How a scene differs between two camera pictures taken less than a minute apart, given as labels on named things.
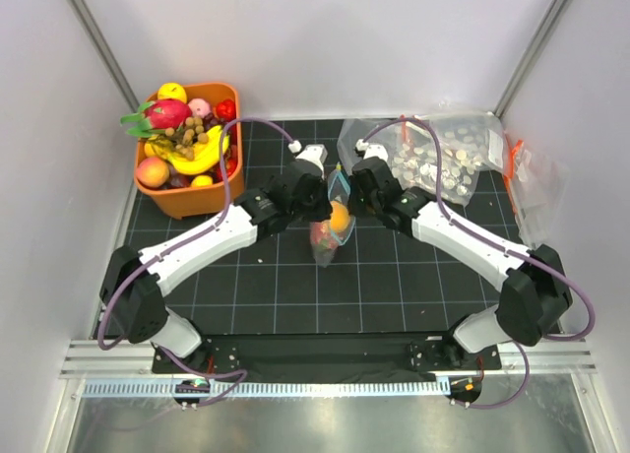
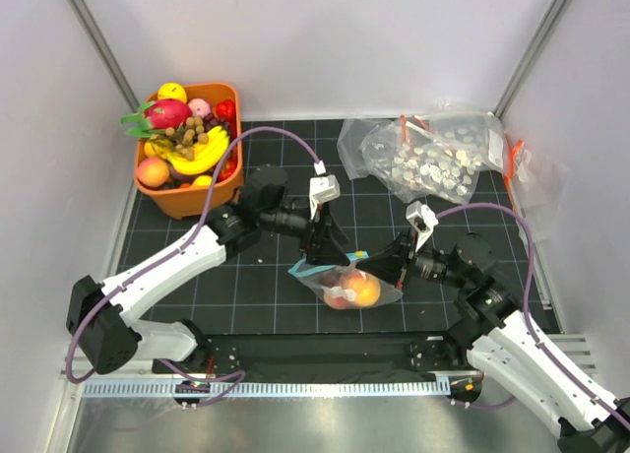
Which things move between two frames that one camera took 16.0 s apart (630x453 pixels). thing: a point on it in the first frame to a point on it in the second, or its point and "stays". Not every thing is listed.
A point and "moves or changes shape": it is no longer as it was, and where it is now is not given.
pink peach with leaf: [322, 236] moves or changes shape
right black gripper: [352, 198] to [391, 264]
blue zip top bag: [329, 234] moves or changes shape
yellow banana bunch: [206, 155] stays
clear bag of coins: [472, 144] stays
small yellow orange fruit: [340, 218] to [367, 289]
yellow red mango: [171, 91] stays
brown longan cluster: [191, 132] stays
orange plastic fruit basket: [203, 199] stays
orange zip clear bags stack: [537, 188] stays
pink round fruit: [199, 107] stays
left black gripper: [323, 210] to [326, 239]
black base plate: [326, 354] stays
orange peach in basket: [153, 172] stays
